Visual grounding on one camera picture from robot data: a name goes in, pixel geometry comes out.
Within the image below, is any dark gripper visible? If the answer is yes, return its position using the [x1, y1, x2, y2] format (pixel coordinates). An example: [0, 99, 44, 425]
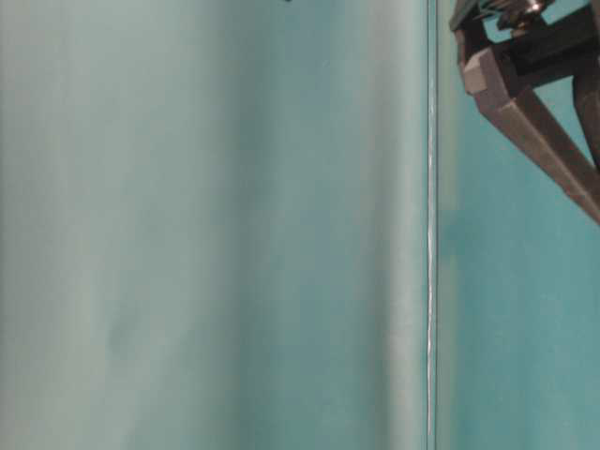
[449, 1, 599, 222]

